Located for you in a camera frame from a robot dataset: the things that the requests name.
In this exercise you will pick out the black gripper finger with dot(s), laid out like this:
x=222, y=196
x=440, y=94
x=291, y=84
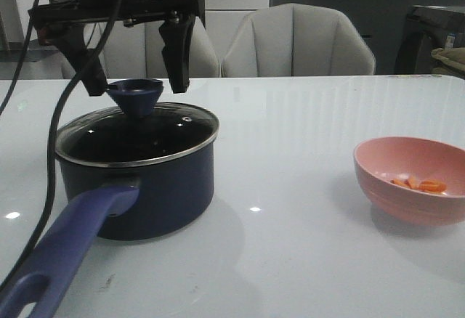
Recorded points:
x=70, y=42
x=176, y=34

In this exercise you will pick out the glass lid purple knob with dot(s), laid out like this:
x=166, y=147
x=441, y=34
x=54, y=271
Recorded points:
x=140, y=130

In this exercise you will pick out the pink bowl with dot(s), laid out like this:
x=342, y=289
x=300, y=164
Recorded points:
x=379, y=160

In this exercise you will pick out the orange ham pieces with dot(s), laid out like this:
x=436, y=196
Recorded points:
x=428, y=185

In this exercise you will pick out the left grey upholstered chair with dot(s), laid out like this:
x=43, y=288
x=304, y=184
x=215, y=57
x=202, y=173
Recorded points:
x=137, y=53

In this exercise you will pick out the grey upholstered chair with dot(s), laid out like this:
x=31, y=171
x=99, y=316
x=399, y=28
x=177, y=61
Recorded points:
x=297, y=40
x=137, y=53

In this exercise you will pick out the right grey upholstered chair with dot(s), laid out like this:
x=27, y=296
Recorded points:
x=297, y=40

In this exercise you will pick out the grey counter with white top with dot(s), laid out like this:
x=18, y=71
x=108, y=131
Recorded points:
x=380, y=22

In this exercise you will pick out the beige cushion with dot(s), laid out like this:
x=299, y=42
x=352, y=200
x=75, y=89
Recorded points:
x=450, y=62

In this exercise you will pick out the dark blue saucepan purple handle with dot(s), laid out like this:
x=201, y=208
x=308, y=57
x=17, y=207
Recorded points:
x=134, y=203

